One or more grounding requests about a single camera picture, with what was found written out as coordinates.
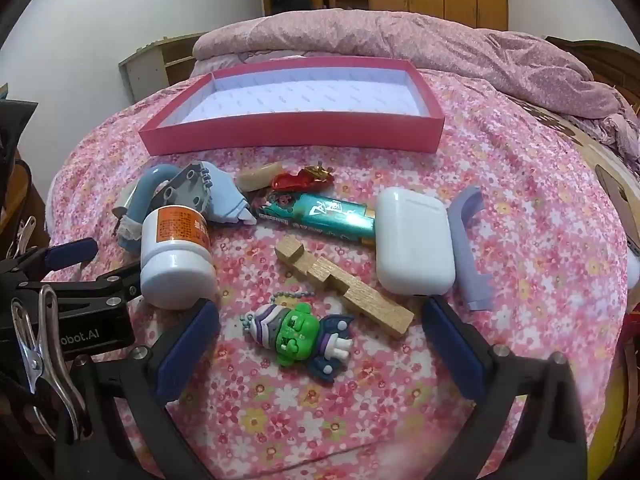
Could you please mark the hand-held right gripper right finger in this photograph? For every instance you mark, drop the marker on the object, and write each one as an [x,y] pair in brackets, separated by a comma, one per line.
[454,350]

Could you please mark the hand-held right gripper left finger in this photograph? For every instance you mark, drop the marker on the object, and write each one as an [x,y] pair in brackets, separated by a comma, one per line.
[186,350]

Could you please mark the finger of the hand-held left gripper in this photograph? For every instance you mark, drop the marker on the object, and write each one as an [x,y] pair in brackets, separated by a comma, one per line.
[72,252]
[100,287]

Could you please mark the white bottle orange label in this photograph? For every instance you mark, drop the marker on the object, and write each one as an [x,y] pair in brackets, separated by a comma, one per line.
[175,270]

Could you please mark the lavender curved plastic piece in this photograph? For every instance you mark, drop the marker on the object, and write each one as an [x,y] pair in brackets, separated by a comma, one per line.
[465,260]

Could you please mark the notched wooden block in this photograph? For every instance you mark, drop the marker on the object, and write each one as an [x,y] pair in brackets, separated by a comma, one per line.
[370,305]

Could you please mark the blue curved pipe piece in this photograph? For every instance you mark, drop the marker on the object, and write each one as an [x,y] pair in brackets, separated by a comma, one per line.
[145,190]

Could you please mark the white earbuds case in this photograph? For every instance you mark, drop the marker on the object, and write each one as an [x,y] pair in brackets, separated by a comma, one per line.
[412,240]

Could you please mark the grey plate with holes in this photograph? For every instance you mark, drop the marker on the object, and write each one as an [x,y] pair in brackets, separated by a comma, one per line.
[182,185]

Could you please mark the light blue oval case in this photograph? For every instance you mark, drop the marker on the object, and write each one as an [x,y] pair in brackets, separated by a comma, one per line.
[225,200]

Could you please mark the teal foil snack packet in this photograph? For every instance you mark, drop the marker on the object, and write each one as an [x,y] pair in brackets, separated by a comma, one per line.
[325,215]

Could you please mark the pink cardboard box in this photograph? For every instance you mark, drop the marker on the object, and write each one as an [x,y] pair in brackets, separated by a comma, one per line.
[280,132]

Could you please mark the metal spring clip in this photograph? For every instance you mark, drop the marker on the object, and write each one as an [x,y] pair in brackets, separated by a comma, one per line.
[25,232]
[32,355]

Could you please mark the wooden bedside cabinet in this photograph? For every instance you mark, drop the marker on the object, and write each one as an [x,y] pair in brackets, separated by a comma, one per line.
[22,195]

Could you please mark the pink floral bed sheet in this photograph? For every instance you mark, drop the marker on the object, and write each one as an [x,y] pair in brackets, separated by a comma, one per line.
[525,210]

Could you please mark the yellow object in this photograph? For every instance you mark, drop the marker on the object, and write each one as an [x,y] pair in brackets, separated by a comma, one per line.
[612,420]

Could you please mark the small beige shelf unit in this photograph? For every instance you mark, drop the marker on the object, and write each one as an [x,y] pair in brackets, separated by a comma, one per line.
[145,65]

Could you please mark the beige patterned mat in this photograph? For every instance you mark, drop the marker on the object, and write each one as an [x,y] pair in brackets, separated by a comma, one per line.
[595,155]

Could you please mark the pink folded quilt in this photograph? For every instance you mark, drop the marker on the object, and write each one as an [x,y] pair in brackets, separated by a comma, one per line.
[400,35]

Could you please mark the dark wooden headboard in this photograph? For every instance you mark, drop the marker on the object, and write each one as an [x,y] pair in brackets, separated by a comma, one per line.
[610,60]

